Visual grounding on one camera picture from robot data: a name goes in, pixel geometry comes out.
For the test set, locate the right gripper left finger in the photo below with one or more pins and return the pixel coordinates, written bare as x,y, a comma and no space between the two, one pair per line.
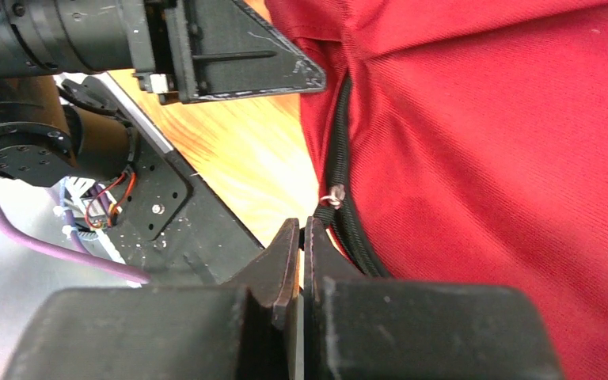
244,328

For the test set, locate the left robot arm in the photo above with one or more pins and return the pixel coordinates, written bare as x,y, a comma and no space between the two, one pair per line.
46,133

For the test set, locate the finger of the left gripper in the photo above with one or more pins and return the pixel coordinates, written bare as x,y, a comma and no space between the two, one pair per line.
227,50

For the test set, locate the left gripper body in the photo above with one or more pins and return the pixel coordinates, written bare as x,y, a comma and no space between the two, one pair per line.
161,45

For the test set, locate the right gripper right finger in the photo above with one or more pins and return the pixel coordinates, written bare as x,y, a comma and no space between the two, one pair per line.
358,327

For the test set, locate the red student backpack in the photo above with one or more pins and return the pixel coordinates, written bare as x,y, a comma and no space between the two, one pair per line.
478,135

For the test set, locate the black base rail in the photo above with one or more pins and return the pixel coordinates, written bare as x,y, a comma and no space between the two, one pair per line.
172,225

